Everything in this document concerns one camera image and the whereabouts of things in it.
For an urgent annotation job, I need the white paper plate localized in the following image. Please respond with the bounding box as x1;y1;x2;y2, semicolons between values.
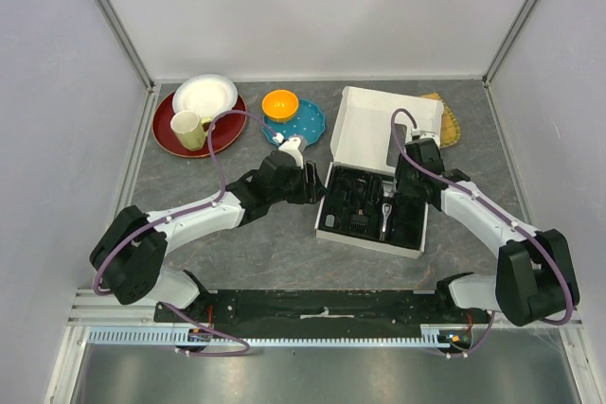
172;74;239;118

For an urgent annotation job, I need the black plastic tray insert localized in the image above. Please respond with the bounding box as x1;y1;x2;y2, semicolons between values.
315;166;428;259

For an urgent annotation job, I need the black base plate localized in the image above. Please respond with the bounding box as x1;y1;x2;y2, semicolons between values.
183;290;490;339

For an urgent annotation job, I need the black comb attachment front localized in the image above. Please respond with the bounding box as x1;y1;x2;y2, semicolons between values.
348;214;370;235

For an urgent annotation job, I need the cream mug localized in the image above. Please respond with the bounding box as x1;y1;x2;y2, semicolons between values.
170;110;216;151

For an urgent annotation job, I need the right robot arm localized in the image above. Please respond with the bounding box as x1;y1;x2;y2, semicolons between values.
396;138;579;326

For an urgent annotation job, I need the blue dotted plate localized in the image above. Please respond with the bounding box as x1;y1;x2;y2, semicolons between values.
262;98;326;146

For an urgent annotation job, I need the left aluminium frame post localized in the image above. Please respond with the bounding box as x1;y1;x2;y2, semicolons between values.
94;0;154;90

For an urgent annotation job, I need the aluminium frame post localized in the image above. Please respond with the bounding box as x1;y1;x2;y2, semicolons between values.
482;0;541;88
94;0;154;90

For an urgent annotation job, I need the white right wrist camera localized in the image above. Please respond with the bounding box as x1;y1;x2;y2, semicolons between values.
410;129;440;147

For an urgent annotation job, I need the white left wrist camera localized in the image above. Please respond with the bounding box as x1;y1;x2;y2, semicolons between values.
278;135;308;160

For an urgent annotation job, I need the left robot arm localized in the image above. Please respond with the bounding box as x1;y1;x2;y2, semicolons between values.
90;150;327;322

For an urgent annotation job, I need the grey hair clipper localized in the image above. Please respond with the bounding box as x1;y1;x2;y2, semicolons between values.
379;196;395;241

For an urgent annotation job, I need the orange bowl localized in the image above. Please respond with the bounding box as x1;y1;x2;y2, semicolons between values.
261;89;299;123

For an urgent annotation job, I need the white cardboard box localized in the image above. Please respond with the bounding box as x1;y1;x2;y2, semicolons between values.
314;85;445;260

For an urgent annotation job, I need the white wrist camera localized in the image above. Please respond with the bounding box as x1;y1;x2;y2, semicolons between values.
278;135;308;160
410;129;440;147

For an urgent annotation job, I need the right aluminium frame post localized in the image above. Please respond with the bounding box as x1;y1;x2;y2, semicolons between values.
482;0;541;88

